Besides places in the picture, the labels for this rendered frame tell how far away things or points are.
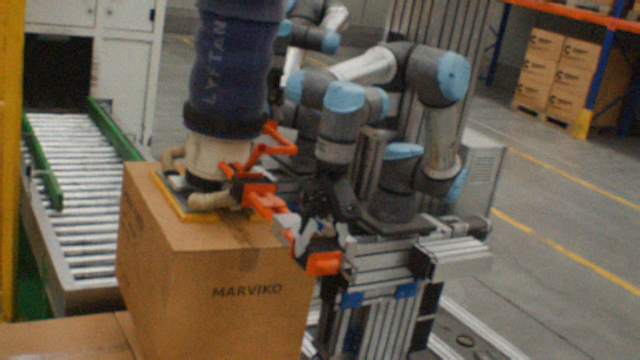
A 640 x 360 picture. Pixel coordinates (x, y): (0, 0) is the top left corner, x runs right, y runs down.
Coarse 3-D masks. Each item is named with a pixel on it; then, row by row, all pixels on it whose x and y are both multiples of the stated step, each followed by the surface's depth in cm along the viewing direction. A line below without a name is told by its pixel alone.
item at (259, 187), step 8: (232, 176) 168; (240, 176) 170; (248, 176) 171; (256, 176) 172; (264, 176) 172; (232, 184) 170; (240, 184) 164; (248, 184) 163; (256, 184) 164; (264, 184) 165; (272, 184) 166; (232, 192) 168; (240, 192) 166; (248, 192) 164; (256, 192) 165; (272, 192) 167; (240, 200) 165; (248, 200) 165
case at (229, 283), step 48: (144, 192) 187; (144, 240) 183; (192, 240) 165; (240, 240) 170; (144, 288) 184; (192, 288) 164; (240, 288) 170; (288, 288) 177; (144, 336) 184; (192, 336) 170; (240, 336) 176; (288, 336) 184
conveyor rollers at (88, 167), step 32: (64, 128) 392; (96, 128) 402; (32, 160) 336; (64, 160) 344; (96, 160) 353; (64, 192) 306; (96, 192) 313; (64, 224) 280; (96, 224) 287; (64, 256) 256; (96, 256) 256
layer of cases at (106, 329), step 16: (48, 320) 212; (64, 320) 214; (80, 320) 216; (96, 320) 217; (112, 320) 219; (128, 320) 221; (0, 336) 200; (16, 336) 201; (32, 336) 203; (48, 336) 204; (64, 336) 206; (80, 336) 207; (96, 336) 209; (112, 336) 211; (128, 336) 212; (0, 352) 193; (16, 352) 194; (32, 352) 196; (48, 352) 197; (64, 352) 199; (80, 352) 200; (96, 352) 201; (112, 352) 203; (128, 352) 204; (144, 352) 206
